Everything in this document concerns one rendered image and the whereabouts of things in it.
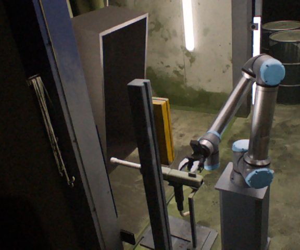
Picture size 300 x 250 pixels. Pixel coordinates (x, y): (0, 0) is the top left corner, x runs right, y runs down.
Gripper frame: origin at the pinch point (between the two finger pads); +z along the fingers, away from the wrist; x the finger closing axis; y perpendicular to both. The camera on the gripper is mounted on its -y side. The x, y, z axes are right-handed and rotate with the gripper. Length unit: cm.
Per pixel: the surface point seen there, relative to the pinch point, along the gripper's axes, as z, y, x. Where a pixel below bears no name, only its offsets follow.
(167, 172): 10.6, -4.6, 3.3
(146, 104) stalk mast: 30, -47, -3
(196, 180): 11.6, -4.6, -11.0
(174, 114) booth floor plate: -242, 105, 139
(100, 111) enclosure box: -46, 2, 88
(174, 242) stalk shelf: 17.7, 30.4, 0.3
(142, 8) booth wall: -266, -33, 183
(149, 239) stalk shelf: 21.1, 30.4, 11.9
